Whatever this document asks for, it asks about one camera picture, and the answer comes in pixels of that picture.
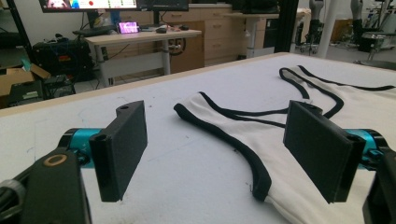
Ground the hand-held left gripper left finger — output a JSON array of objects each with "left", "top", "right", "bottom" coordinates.
[{"left": 59, "top": 100, "right": 149, "bottom": 203}]

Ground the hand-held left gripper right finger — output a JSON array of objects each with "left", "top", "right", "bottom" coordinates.
[{"left": 283, "top": 100, "right": 390, "bottom": 204}]

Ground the white tank top black trim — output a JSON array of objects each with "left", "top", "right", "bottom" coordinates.
[{"left": 173, "top": 64, "right": 396, "bottom": 224}]

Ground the black case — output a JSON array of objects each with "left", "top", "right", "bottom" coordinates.
[{"left": 7, "top": 74, "right": 76, "bottom": 107}]

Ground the light wooden desk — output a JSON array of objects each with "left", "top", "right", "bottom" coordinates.
[{"left": 84, "top": 29, "right": 203, "bottom": 89}]

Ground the black keyboard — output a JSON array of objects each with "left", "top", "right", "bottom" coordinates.
[{"left": 72, "top": 25, "right": 118, "bottom": 38}]

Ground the white pillar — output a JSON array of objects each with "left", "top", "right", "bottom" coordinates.
[{"left": 315, "top": 0, "right": 339, "bottom": 60}]

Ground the small lit screen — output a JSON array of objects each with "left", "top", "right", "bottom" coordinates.
[{"left": 117, "top": 21, "right": 140, "bottom": 35}]

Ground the cardboard box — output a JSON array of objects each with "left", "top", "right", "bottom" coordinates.
[{"left": 0, "top": 63, "right": 51, "bottom": 98}]

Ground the large computer monitor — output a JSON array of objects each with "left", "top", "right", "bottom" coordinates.
[{"left": 38, "top": 0, "right": 138, "bottom": 14}]

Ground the wooden drawer cabinet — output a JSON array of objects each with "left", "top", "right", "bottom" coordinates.
[{"left": 120, "top": 7, "right": 251, "bottom": 75}]

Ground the dark computer monitor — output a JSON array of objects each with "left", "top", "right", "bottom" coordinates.
[{"left": 136, "top": 0, "right": 190, "bottom": 12}]

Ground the black equipment with cables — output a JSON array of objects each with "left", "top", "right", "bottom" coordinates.
[{"left": 31, "top": 36, "right": 94, "bottom": 82}]

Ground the black metal post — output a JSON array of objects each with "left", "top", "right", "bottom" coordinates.
[{"left": 274, "top": 0, "right": 300, "bottom": 53}]

